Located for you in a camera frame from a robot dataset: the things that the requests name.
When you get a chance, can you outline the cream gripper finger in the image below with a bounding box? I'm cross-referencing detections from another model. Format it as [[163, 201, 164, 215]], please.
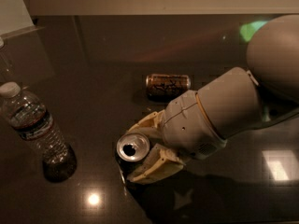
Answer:
[[127, 144, 185, 185], [127, 110, 164, 145]]

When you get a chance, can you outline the green soda can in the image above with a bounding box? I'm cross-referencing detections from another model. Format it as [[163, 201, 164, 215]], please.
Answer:
[[115, 133, 150, 184]]

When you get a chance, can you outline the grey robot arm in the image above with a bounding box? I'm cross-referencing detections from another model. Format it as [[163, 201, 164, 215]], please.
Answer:
[[125, 15, 299, 184]]

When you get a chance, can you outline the brown soda can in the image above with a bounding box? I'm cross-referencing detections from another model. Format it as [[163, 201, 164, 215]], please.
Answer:
[[146, 74, 192, 101]]

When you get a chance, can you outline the clear plastic water bottle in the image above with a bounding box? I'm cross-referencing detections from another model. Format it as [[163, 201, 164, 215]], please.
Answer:
[[0, 82, 77, 183]]

